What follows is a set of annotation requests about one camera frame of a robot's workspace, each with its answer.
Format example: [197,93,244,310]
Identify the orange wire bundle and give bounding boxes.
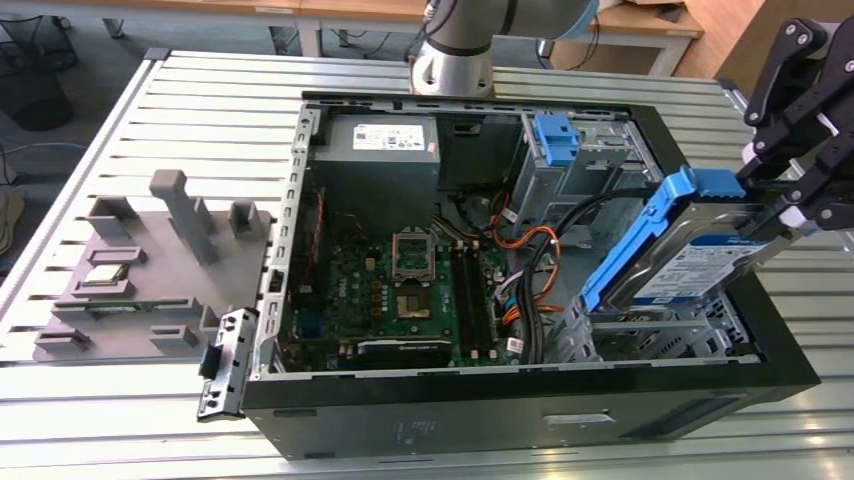
[492,209,568,321]

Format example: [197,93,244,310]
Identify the CPU socket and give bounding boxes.
[394,291,434,321]

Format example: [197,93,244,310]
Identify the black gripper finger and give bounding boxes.
[738,114,854,244]
[732,17,839,186]

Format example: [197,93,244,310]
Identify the hard disk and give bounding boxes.
[578,167,822,321]

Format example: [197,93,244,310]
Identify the grey power supply unit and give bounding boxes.
[309,112,446,241]

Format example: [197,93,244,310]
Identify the black open PC case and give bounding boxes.
[236,89,821,460]

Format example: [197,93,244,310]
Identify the wooden cabinet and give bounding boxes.
[712,0,854,144]

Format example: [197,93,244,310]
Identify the metal disk bay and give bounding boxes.
[546,299,762,364]

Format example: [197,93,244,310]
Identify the silver CPU chip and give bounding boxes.
[83,264,128,286]

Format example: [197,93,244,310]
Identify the green motherboard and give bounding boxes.
[285,234,515,371]

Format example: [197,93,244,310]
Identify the black RAM slot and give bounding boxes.
[472,239,500,361]
[451,239,475,361]
[458,239,483,361]
[466,239,492,361]

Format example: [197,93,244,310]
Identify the green RAM stick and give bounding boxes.
[85,302,161,316]

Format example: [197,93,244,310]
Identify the grey metal drive cage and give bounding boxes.
[510,112,668,226]

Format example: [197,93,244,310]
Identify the yellow black power wires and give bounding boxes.
[430,212,499,246]

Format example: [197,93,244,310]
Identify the metal socket cover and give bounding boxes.
[391,229,440,287]

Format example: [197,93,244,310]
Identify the black graphics card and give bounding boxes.
[339,337,455,371]

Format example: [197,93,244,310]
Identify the black cable bundle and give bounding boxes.
[516,187,652,364]

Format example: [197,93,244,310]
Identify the thin red wire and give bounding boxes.
[297,185,329,296]

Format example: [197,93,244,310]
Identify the metal expansion slot latch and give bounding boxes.
[195,305,260,424]

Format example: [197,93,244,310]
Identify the wooden desk white legs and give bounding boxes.
[79,0,428,59]
[550,0,707,77]

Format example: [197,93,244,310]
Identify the black mesh bin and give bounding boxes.
[0,13,80,132]

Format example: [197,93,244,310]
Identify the grey parts rack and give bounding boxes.
[32,168,279,369]

